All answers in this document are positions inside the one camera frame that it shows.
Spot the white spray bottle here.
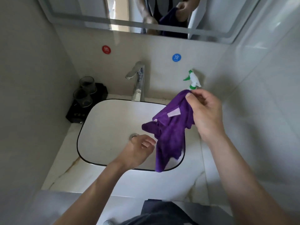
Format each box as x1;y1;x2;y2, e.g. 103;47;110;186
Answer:
183;69;202;91

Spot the person's left hand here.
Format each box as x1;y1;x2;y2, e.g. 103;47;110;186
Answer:
116;134;157;171

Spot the person's black shirt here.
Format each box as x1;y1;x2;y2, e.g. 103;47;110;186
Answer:
117;199;200;225

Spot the rectangular wall mirror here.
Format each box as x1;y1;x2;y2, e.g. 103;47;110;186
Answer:
36;0;263;44

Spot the person's right forearm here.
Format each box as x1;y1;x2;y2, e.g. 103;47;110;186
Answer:
206;134;296;225

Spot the white sink basin black rim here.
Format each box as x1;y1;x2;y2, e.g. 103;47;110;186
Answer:
77;98;186;172

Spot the person's left forearm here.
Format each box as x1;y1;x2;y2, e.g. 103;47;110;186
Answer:
52;159;132;225

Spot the chrome faucet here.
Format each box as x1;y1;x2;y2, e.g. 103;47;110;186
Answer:
125;61;146;102

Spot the black tray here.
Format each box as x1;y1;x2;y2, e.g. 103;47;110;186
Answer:
65;82;109;124

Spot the purple microfibre cloth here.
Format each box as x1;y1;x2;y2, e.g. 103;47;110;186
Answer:
141;89;196;173

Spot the person's right hand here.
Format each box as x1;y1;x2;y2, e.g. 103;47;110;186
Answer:
185;88;227;144

